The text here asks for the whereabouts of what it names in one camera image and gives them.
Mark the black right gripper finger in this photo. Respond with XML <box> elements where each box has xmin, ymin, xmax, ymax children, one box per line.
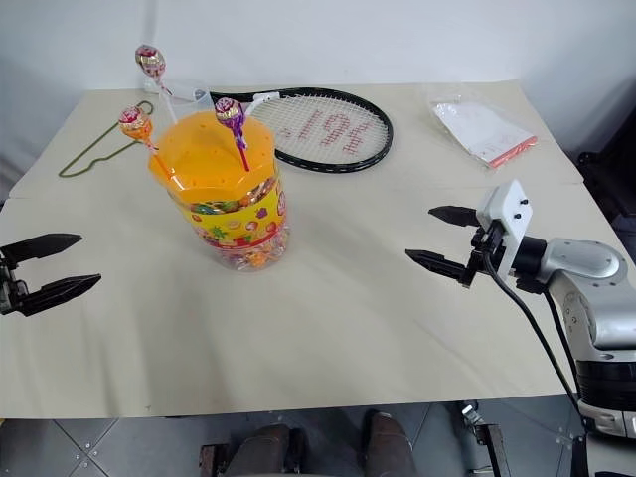
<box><xmin>427</xmin><ymin>204</ymin><xmax>479</xmax><ymax>230</ymax></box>
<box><xmin>404</xmin><ymin>248</ymin><xmax>471</xmax><ymax>287</ymax></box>

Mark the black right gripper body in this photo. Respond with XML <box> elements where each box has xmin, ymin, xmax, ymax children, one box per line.
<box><xmin>459</xmin><ymin>221</ymin><xmax>508</xmax><ymax>289</ymax></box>

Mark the red white wrapped lollipop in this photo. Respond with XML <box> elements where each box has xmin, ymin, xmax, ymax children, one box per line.
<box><xmin>133</xmin><ymin>43</ymin><xmax>179</xmax><ymax>125</ymax></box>

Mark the dark brown rounded shape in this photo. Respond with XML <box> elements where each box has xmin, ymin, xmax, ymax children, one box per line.
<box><xmin>232</xmin><ymin>423</ymin><xmax>300</xmax><ymax>477</ymax></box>
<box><xmin>364</xmin><ymin>408</ymin><xmax>417</xmax><ymax>477</ymax></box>

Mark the metal table frame leg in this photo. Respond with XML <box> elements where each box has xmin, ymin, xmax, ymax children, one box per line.
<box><xmin>459</xmin><ymin>400</ymin><xmax>509</xmax><ymax>477</ymax></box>

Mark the clear plastic bag with papers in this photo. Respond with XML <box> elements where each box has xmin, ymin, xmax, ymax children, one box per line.
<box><xmin>424</xmin><ymin>83</ymin><xmax>540</xmax><ymax>171</ymax></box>

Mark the olive green wire hanger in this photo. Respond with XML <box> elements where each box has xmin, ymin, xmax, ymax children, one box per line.
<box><xmin>58</xmin><ymin>100</ymin><xmax>163</xmax><ymax>178</ymax></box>

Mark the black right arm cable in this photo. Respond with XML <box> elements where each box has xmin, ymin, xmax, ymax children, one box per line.
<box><xmin>480</xmin><ymin>242</ymin><xmax>595</xmax><ymax>443</ymax></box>

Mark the black equipment beside table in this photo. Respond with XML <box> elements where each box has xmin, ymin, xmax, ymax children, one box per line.
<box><xmin>575</xmin><ymin>147</ymin><xmax>636</xmax><ymax>240</ymax></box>

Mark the clear lollipop jar yellow label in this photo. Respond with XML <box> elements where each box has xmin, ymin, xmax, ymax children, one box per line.
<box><xmin>166</xmin><ymin>171</ymin><xmax>292</xmax><ymax>272</ymax></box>

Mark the purple wrapped lollipop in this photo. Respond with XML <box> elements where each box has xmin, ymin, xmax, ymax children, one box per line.
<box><xmin>213</xmin><ymin>96</ymin><xmax>251</xmax><ymax>172</ymax></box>

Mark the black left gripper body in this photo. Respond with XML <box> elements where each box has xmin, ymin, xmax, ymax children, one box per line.
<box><xmin>0</xmin><ymin>257</ymin><xmax>29</xmax><ymax>317</ymax></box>

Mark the orange perforated jar lid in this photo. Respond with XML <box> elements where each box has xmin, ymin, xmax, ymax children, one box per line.
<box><xmin>148</xmin><ymin>108</ymin><xmax>277</xmax><ymax>193</ymax></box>

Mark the black tennis racket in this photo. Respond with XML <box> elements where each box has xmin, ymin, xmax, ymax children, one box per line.
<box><xmin>208</xmin><ymin>87</ymin><xmax>396</xmax><ymax>176</ymax></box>

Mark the orange wrapped lollipop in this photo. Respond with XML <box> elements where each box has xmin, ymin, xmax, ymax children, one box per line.
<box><xmin>117</xmin><ymin>103</ymin><xmax>171</xmax><ymax>180</ymax></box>

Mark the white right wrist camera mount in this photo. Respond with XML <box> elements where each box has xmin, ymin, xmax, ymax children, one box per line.
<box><xmin>475</xmin><ymin>179</ymin><xmax>536</xmax><ymax>279</ymax></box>

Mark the rusty metal bracket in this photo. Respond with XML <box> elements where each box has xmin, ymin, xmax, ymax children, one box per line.
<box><xmin>199</xmin><ymin>442</ymin><xmax>233</xmax><ymax>477</ymax></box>

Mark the clear plastic measuring cup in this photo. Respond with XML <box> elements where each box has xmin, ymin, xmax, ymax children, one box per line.
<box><xmin>143</xmin><ymin>78</ymin><xmax>211</xmax><ymax>118</ymax></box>

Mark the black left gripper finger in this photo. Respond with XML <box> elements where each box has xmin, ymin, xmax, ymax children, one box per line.
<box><xmin>21</xmin><ymin>272</ymin><xmax>103</xmax><ymax>318</ymax></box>
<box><xmin>0</xmin><ymin>232</ymin><xmax>84</xmax><ymax>265</ymax></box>

